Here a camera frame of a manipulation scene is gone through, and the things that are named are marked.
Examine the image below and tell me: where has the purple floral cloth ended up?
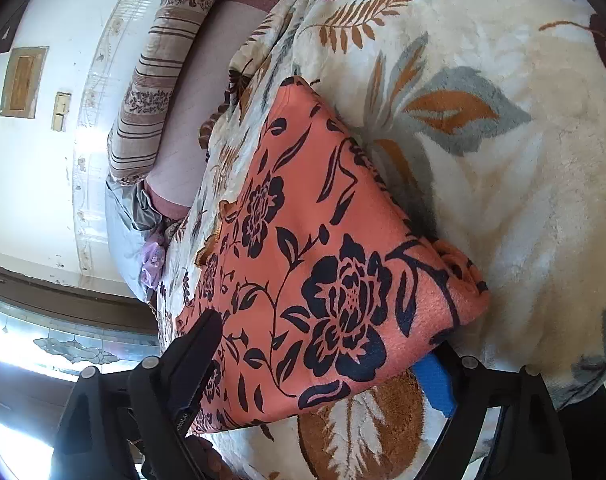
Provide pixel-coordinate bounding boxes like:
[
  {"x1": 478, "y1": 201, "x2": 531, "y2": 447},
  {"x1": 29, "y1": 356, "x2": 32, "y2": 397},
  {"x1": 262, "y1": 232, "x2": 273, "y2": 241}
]
[{"x1": 140, "y1": 239, "x2": 167, "y2": 289}]

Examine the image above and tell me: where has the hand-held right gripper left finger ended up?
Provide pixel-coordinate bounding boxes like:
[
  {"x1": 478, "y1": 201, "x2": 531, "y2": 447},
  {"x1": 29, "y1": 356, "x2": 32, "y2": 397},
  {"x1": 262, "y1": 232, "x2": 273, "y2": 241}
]
[{"x1": 48, "y1": 308, "x2": 224, "y2": 480}]

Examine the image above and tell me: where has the cream leaf-print blanket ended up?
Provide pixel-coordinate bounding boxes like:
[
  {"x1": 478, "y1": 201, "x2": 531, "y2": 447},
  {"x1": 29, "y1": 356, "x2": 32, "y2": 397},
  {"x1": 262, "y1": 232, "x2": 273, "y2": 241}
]
[{"x1": 153, "y1": 0, "x2": 606, "y2": 480}]

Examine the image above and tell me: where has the striped bolster pillow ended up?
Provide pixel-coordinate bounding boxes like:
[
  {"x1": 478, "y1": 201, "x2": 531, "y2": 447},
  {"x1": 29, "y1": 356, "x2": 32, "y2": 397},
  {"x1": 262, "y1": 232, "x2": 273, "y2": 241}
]
[{"x1": 106, "y1": 0, "x2": 240, "y2": 187}]

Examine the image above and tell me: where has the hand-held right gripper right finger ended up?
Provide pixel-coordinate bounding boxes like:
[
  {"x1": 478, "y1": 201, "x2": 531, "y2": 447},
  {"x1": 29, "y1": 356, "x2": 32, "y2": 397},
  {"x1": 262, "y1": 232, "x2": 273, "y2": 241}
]
[{"x1": 413, "y1": 342, "x2": 572, "y2": 480}]

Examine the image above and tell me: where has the orange floral garment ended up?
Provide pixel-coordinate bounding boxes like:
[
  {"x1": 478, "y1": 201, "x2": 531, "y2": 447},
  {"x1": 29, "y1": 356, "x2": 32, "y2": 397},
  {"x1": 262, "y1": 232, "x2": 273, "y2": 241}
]
[{"x1": 175, "y1": 76, "x2": 492, "y2": 436}]

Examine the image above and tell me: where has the grey pillow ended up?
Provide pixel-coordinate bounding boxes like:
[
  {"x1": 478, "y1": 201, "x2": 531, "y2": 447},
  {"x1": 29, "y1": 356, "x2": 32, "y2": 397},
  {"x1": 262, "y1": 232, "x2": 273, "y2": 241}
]
[{"x1": 104, "y1": 175, "x2": 168, "y2": 305}]

